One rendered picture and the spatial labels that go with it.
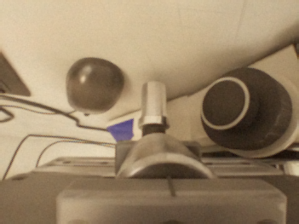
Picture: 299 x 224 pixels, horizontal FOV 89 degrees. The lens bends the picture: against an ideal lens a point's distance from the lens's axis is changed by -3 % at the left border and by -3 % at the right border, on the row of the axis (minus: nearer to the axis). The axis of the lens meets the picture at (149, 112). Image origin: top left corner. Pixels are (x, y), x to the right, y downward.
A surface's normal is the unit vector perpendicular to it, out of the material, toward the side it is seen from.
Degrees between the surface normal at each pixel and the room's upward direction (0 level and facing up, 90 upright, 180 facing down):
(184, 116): 90
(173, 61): 0
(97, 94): 34
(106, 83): 48
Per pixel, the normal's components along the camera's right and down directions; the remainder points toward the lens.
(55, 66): 0.00, 0.94
